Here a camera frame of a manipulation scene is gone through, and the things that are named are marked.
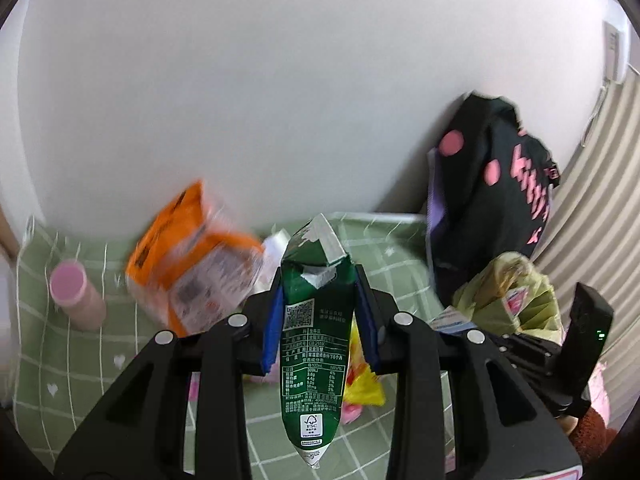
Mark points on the yellow wrapper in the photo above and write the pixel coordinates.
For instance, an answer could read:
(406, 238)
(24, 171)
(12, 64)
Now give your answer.
(362, 385)

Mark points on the pink bottle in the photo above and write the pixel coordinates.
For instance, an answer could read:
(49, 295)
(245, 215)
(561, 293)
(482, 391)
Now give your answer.
(75, 295)

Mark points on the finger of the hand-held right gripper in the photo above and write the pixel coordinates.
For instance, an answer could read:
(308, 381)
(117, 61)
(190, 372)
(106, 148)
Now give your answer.
(530, 347)

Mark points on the yellow-green plastic bag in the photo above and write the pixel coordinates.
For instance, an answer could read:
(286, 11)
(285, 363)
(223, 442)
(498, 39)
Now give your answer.
(540, 305)

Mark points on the blue and white packet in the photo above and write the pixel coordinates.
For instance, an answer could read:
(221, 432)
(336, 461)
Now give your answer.
(450, 320)

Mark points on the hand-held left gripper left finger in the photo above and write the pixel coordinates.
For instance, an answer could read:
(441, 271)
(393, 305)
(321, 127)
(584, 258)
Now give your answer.
(270, 327)

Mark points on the person's right forearm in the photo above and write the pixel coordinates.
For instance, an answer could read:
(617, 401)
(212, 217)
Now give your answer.
(590, 435)

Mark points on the pink floral blanket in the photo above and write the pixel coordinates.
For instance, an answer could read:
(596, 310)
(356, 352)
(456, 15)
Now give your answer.
(600, 390)

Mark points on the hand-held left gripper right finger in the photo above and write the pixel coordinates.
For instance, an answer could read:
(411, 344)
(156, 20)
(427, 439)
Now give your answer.
(367, 332)

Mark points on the black pillow with pink print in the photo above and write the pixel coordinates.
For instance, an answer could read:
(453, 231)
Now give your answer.
(490, 210)

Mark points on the orange snack package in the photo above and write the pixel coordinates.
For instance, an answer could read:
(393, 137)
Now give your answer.
(170, 255)

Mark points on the striped beige curtain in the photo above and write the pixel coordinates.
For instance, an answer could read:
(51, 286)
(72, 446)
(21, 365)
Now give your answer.
(600, 210)

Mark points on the white wall socket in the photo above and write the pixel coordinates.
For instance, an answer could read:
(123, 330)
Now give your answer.
(613, 50)

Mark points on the white and red packet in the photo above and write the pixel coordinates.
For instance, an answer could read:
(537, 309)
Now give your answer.
(517, 302)

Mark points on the green checked cloth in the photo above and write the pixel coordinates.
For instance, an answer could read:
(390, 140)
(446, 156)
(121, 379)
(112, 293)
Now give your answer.
(60, 385)

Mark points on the green milk carton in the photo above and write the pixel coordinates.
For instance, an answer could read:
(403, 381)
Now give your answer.
(310, 360)

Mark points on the black kitty fabric bag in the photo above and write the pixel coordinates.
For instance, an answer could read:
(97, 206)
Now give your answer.
(434, 200)

